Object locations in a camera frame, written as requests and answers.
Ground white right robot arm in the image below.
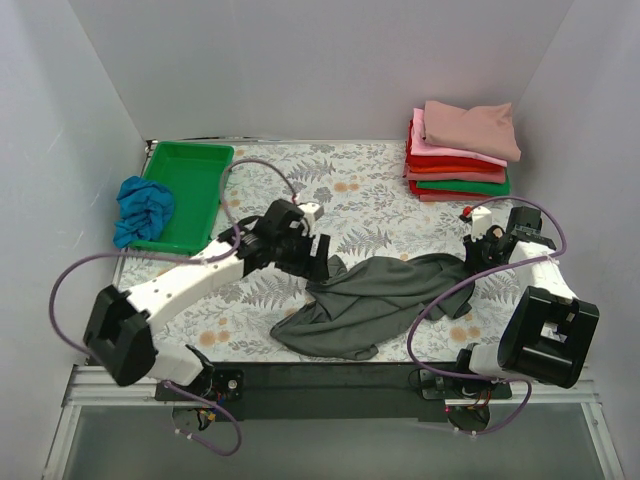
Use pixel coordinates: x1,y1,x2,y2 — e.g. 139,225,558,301
452,206,600,398

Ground salmon folded shirt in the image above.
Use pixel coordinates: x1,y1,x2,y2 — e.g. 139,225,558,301
403,168,507,184

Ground light pink folded shirt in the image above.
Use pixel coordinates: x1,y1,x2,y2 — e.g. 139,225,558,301
407,108,508,167

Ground green folded shirt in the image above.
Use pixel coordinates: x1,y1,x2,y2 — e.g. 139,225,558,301
412,174,511,196

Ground dusty pink folded shirt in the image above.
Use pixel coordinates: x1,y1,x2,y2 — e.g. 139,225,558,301
423,100,521,162

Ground green plastic tray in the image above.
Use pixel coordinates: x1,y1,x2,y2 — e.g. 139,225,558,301
130,141,234,256

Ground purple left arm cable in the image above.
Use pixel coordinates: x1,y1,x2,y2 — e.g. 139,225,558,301
49,158,301,457

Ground dark grey t shirt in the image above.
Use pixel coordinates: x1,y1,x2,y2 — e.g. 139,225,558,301
270,253,468,361

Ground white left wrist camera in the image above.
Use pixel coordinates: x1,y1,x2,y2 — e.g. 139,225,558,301
290,202,324,236

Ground orange folded shirt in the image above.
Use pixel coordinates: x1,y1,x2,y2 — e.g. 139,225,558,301
404,166,506,178

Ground crumpled blue t shirt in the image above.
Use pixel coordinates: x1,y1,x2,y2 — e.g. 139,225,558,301
113,176,175,249

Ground aluminium frame rail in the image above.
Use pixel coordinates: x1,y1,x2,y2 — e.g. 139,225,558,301
43,366,625,479

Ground bottom pink folded shirt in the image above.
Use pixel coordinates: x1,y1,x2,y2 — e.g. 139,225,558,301
418,193,492,203

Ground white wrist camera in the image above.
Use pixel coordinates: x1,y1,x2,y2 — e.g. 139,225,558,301
290,202,324,236
460,206,493,241

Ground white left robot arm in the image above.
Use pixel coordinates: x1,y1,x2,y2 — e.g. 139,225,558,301
83,199,330,400

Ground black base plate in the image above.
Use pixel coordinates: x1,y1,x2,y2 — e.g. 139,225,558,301
154,362,514,424

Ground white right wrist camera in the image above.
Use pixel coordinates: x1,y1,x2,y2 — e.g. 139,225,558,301
460,206,493,241

